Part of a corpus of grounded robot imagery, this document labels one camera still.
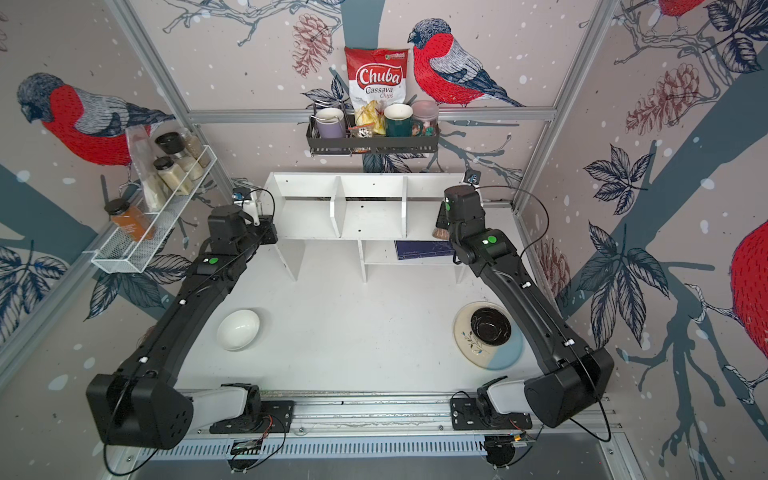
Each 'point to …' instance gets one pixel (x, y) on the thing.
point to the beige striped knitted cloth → (441, 233)
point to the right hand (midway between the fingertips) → (454, 201)
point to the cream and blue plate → (482, 355)
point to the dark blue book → (409, 249)
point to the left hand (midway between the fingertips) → (276, 210)
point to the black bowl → (491, 326)
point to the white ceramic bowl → (237, 329)
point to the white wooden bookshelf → (373, 209)
